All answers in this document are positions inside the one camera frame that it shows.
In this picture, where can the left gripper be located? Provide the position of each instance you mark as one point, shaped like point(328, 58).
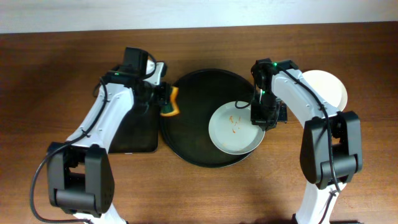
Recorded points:
point(163, 95)

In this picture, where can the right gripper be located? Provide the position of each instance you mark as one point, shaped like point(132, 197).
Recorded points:
point(261, 120)

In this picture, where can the pale grey plate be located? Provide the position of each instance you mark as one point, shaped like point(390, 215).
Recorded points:
point(232, 131)

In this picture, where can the green and orange sponge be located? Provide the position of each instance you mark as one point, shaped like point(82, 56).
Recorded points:
point(168, 105)

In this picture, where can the white plate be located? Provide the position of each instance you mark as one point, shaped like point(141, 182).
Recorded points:
point(328, 86)

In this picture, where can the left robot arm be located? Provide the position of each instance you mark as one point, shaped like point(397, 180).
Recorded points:
point(79, 176)

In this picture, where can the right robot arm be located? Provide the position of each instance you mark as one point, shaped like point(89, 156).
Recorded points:
point(331, 149)

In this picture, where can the rectangular black tray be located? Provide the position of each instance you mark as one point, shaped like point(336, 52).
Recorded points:
point(138, 131)

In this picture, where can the round black tray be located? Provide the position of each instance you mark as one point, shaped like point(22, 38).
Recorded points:
point(200, 94)

